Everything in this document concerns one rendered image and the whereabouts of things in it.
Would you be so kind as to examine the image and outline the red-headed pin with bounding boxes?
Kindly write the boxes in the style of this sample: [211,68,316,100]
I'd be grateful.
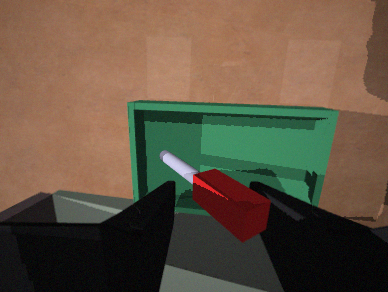
[159,150,271,242]

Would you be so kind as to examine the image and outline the green tray floor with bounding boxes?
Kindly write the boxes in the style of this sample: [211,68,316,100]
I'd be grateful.
[144,110,316,200]

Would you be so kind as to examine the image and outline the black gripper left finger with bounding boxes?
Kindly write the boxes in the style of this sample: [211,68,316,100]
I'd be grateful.
[0,181,176,292]

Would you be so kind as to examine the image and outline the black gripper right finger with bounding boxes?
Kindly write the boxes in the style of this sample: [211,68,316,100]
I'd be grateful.
[249,181,388,292]

